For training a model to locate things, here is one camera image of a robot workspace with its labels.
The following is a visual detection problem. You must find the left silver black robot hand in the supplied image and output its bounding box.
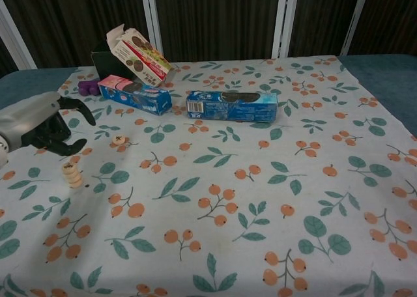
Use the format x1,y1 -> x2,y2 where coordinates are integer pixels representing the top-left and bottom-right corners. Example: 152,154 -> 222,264
0,91 -> 97,157

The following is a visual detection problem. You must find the teal table cover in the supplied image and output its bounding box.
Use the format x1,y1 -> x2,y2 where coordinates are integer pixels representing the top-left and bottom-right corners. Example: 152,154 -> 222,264
0,54 -> 417,151

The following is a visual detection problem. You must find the purple plastic block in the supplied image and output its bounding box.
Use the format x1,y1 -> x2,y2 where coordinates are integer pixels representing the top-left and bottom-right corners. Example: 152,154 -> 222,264
77,79 -> 102,98

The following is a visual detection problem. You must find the black open box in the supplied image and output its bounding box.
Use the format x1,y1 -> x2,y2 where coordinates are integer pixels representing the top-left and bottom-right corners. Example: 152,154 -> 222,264
91,41 -> 133,83

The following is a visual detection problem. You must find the pink blue Oreo box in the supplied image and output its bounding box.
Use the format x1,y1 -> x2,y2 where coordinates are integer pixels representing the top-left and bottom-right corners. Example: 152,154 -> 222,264
98,74 -> 173,116

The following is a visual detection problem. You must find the white red cookie box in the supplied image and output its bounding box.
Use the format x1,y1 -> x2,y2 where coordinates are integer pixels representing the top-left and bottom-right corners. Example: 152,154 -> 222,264
106,23 -> 173,88

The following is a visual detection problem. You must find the floral fruit print tablecloth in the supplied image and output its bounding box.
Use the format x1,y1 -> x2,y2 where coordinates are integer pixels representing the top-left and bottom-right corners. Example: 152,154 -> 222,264
0,55 -> 417,297

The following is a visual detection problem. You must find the dark folding room divider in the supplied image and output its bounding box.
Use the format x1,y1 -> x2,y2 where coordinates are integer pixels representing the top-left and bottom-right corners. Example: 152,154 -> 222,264
0,0 -> 417,72

